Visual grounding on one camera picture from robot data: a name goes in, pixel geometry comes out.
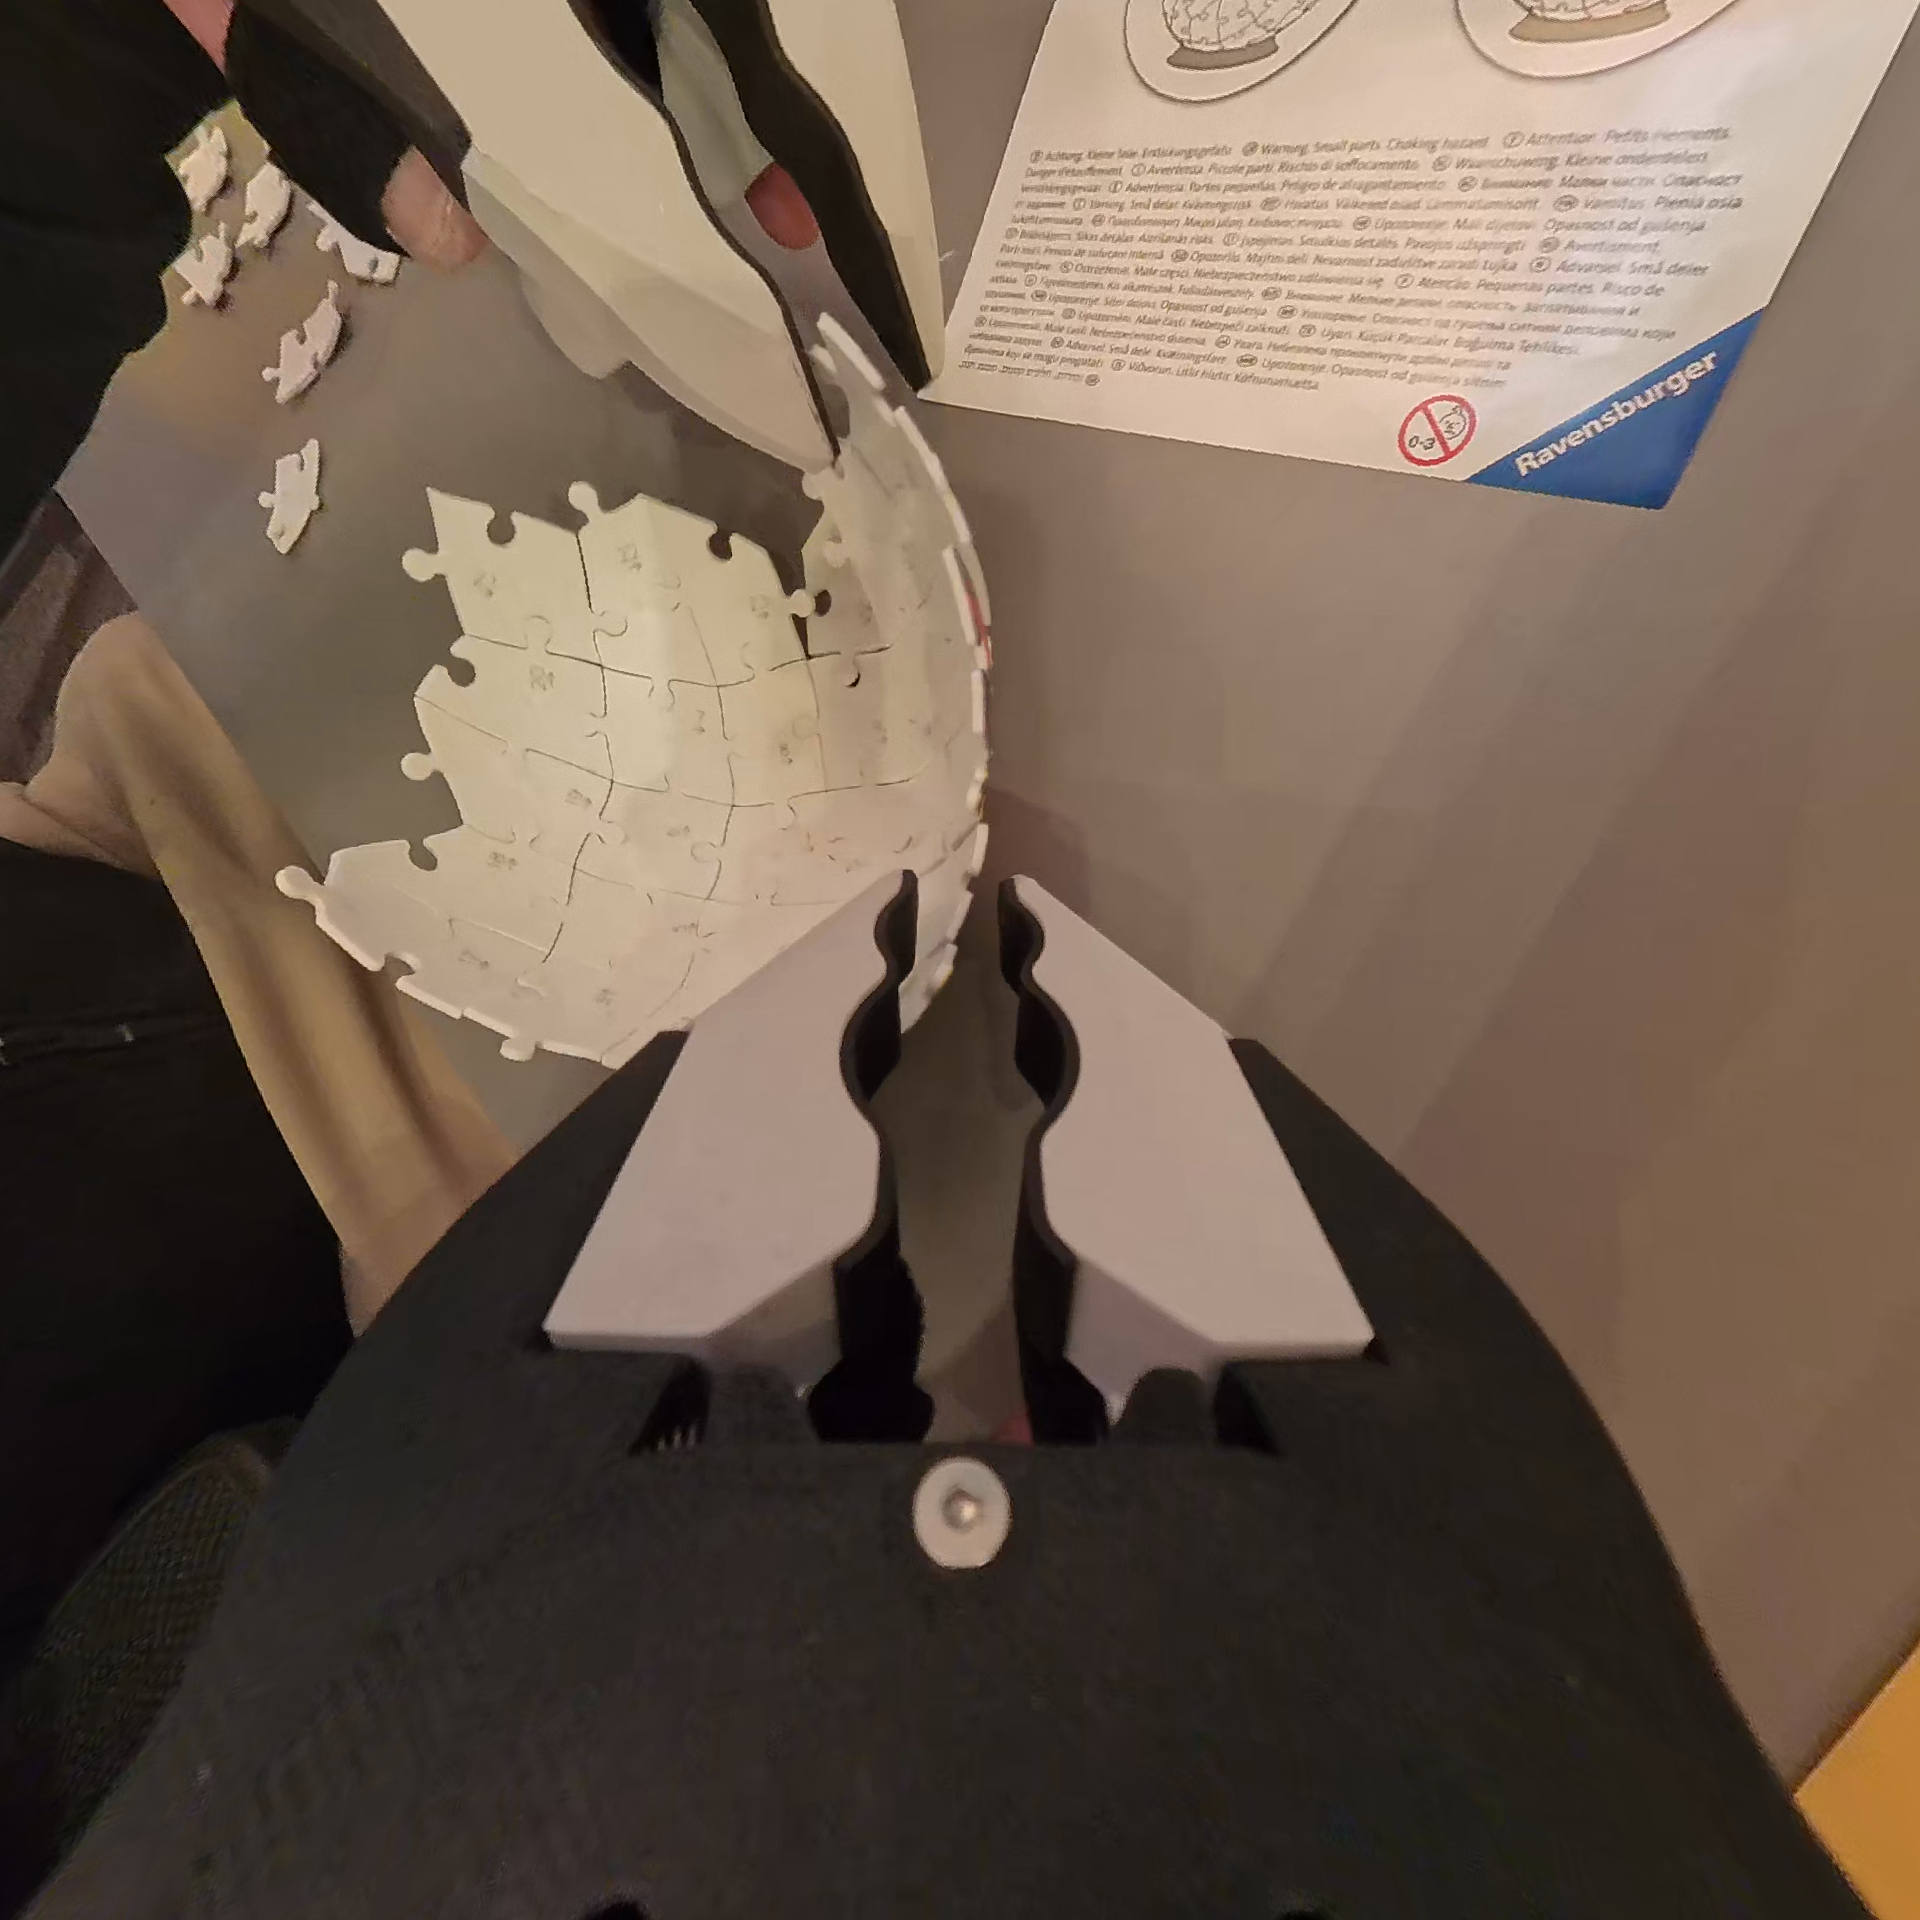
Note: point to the person's black jacket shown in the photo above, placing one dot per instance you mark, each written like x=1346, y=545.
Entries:
x=134, y=1200

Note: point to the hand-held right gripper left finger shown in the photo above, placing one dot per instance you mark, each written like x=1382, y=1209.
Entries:
x=720, y=1200

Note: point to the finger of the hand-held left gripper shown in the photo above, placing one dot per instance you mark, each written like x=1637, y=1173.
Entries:
x=901, y=151
x=540, y=90

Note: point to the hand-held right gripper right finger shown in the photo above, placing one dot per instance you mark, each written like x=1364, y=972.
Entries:
x=1185, y=1214

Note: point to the yellow panel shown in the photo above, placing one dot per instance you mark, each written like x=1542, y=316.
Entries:
x=1869, y=1801

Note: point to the scattered loose jigsaw pieces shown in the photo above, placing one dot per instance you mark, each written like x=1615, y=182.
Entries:
x=308, y=352

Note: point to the folded paper instruction leaflet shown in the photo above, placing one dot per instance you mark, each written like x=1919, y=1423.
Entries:
x=1351, y=225

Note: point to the person's beige trousers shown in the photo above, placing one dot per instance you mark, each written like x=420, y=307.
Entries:
x=225, y=901

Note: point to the partly built white puzzle ball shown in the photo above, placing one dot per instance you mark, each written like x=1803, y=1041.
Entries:
x=660, y=720

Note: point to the person's left hand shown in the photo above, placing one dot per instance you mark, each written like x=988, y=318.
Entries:
x=435, y=225

